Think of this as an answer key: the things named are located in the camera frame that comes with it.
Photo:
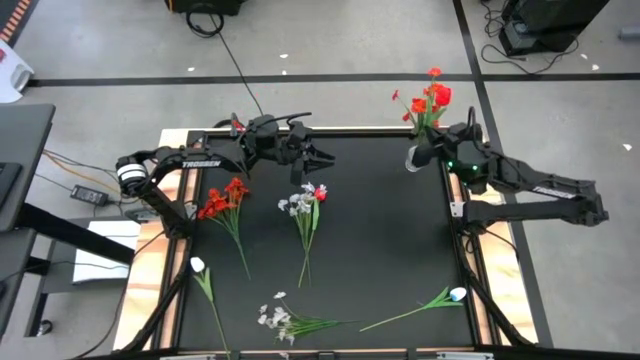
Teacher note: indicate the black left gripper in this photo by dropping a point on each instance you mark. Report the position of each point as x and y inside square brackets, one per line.
[275, 142]

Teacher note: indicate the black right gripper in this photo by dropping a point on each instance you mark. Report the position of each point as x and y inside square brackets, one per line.
[460, 145]

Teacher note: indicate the clear glass vase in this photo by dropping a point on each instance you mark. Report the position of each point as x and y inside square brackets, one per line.
[411, 165]

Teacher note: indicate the white blossom bunch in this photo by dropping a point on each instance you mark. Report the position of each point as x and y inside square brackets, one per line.
[277, 316]
[302, 200]

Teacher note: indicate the red blossom sprig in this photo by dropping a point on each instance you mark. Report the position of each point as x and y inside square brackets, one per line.
[419, 105]

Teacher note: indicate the red poppy flower bunch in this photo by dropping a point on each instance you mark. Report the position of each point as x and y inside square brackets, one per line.
[220, 204]

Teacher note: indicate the white tulip with blue base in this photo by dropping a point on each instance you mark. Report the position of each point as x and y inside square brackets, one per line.
[457, 293]

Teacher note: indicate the white artificial tulip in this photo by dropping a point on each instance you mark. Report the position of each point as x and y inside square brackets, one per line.
[197, 264]

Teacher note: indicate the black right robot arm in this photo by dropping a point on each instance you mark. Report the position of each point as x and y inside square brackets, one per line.
[550, 190]

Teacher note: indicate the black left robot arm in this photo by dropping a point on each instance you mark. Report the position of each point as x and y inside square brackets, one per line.
[200, 164]

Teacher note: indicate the small red tag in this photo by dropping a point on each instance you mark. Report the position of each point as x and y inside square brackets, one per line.
[240, 126]

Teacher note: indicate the black computer tower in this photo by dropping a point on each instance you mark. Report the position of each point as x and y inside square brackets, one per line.
[550, 20]

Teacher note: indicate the black equipment case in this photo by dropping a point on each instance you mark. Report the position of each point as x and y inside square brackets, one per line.
[205, 6]

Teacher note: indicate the silver metal bar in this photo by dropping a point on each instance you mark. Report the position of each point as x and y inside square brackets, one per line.
[465, 356]
[187, 357]

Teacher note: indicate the white flat panel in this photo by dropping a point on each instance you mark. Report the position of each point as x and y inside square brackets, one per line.
[105, 250]

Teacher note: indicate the black power adapter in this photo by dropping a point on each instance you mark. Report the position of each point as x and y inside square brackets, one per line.
[89, 195]

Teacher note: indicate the small grey box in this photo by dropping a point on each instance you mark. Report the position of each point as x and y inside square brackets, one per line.
[630, 34]

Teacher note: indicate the dark grey desk top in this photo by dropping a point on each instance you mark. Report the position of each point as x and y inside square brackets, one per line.
[27, 150]

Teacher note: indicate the black keyboard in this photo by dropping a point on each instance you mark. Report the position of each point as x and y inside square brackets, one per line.
[9, 182]

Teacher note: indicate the white machine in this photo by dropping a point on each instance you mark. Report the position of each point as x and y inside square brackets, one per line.
[12, 80]

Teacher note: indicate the black caster wheel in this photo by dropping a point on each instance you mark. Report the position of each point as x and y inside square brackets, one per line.
[45, 327]

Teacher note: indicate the orange black striped mat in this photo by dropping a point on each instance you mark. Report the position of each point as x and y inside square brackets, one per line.
[15, 20]

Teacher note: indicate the black aluminium table frame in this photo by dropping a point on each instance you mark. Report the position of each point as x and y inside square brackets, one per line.
[360, 133]

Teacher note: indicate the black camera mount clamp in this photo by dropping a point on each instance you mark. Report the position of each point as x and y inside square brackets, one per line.
[233, 120]

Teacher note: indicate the black desk frame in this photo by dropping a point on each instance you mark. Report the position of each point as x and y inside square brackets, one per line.
[75, 235]

